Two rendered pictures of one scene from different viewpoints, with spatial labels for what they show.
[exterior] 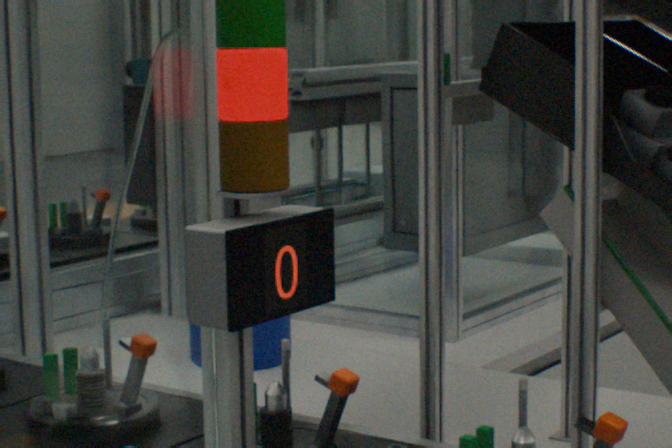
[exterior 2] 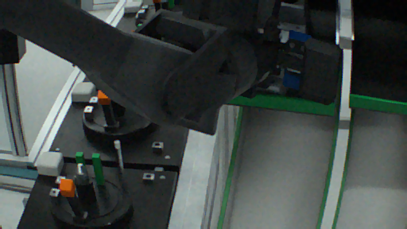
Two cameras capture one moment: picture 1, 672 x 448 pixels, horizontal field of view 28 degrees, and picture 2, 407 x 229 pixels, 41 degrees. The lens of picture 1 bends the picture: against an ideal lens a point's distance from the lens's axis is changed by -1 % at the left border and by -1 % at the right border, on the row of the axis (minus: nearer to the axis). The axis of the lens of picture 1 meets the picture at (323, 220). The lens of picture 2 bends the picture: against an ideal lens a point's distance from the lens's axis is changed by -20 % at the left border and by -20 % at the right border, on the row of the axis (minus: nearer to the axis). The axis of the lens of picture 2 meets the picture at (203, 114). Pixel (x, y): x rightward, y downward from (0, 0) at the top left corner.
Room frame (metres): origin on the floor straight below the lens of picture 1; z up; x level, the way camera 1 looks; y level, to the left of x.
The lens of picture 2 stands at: (0.84, -0.86, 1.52)
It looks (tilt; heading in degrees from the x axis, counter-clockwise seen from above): 30 degrees down; 60
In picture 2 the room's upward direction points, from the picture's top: 2 degrees counter-clockwise
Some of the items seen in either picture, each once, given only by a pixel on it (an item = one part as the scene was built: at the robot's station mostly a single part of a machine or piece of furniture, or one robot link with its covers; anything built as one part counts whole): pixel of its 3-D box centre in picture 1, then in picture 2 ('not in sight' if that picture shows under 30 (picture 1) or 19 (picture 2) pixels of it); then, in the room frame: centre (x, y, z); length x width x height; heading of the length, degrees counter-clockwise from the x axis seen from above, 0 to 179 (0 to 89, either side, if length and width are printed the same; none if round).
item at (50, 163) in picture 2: not in sight; (51, 167); (1.01, -0.02, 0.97); 0.05 x 0.05 x 0.04; 54
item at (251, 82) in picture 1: (252, 83); not in sight; (0.95, 0.05, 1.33); 0.05 x 0.05 x 0.05
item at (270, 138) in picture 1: (254, 153); not in sight; (0.95, 0.05, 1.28); 0.05 x 0.05 x 0.05
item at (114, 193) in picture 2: not in sight; (88, 203); (1.03, -0.16, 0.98); 0.14 x 0.14 x 0.02
